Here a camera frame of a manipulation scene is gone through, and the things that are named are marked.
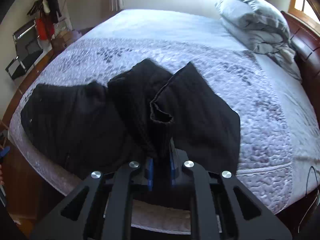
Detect black cable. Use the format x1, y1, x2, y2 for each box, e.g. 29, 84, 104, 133
297, 166, 320, 233

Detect cardboard boxes stack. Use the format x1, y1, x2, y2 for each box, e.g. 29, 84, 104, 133
52, 30, 74, 53

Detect black metal folding chair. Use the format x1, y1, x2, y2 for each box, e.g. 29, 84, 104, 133
5, 20, 43, 80

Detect black garment on rack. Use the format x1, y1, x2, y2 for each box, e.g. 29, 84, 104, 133
44, 0, 62, 23

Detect red garment on rack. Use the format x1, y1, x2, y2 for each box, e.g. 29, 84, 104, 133
35, 18, 54, 40

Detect folded grey duvet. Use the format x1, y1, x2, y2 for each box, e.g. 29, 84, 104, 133
215, 0, 302, 81

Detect grey quilted mattress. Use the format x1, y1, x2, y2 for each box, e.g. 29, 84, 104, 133
9, 10, 319, 213

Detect black quilted pants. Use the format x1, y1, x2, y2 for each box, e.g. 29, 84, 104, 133
20, 59, 240, 179

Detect dark red wooden headboard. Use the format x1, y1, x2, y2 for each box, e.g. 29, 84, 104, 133
281, 11, 320, 119

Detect side wooden framed window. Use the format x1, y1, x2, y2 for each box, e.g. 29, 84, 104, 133
289, 0, 319, 24

